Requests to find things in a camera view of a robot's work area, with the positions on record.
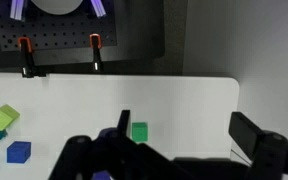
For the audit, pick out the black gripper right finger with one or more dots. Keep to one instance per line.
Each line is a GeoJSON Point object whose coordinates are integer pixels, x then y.
{"type": "Point", "coordinates": [245, 130]}

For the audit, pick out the orange black clamp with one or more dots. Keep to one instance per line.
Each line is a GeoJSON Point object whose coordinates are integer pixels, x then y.
{"type": "Point", "coordinates": [96, 53]}
{"type": "Point", "coordinates": [26, 56]}

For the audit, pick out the dark blue block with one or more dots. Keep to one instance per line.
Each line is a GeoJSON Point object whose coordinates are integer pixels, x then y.
{"type": "Point", "coordinates": [18, 152]}

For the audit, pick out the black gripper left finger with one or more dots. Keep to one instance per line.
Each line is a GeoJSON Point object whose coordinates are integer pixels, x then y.
{"type": "Point", "coordinates": [125, 120]}

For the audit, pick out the purple lit strip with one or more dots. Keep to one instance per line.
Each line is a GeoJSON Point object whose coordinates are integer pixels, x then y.
{"type": "Point", "coordinates": [98, 8]}
{"type": "Point", "coordinates": [17, 9]}

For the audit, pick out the grey round robot base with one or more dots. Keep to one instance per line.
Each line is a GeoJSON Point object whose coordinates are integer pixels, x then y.
{"type": "Point", "coordinates": [57, 6]}

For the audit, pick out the black perforated mounting board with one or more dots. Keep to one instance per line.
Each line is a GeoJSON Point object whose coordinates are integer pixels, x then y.
{"type": "Point", "coordinates": [57, 31]}

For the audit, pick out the lime green foam cube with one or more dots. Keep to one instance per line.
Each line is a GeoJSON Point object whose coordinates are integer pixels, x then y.
{"type": "Point", "coordinates": [3, 116]}

